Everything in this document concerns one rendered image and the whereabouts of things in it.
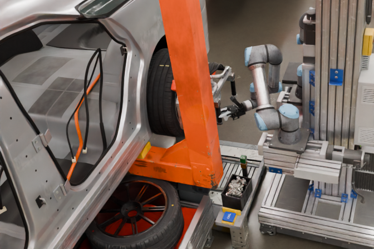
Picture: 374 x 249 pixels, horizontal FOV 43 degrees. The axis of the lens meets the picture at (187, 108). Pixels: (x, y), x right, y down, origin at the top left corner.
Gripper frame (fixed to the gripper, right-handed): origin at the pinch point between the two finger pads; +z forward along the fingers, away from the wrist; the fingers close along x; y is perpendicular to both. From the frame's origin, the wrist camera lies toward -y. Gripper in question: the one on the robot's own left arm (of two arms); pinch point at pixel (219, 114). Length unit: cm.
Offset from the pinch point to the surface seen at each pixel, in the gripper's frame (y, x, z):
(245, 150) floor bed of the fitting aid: 75, 34, -33
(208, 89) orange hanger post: -42, -28, 15
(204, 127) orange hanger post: -22.6, -35.1, 24.1
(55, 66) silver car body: -21, 104, 92
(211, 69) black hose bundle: -18.7, 28.1, -10.2
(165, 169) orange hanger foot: 20, -11, 49
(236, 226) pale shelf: 38, -64, 24
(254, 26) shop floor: 84, 250, -164
